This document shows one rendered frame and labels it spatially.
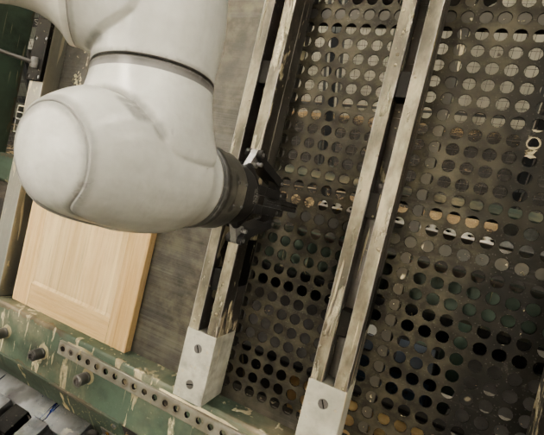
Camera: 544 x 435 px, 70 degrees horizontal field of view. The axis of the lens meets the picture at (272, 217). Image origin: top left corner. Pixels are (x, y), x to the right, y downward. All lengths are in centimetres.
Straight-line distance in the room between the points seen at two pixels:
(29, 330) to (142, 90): 83
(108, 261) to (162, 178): 65
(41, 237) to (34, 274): 9
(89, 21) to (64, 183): 13
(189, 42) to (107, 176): 12
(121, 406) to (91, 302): 23
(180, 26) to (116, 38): 5
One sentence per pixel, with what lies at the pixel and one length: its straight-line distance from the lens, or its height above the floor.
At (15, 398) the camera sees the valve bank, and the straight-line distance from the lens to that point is 114.
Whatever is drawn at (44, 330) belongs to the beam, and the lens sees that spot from 103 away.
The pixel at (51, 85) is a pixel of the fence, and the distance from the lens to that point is 114.
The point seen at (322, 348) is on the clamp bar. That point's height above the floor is 107.
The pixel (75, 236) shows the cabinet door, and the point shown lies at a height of 106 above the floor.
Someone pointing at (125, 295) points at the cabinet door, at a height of 99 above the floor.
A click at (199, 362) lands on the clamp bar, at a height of 98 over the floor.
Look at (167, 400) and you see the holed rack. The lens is 82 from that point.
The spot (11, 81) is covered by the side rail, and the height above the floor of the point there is 132.
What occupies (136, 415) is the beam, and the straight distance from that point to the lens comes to 89.
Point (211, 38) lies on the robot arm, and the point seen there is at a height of 151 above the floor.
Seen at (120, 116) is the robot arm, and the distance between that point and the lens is 28.
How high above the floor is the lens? 154
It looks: 30 degrees down
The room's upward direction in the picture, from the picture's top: straight up
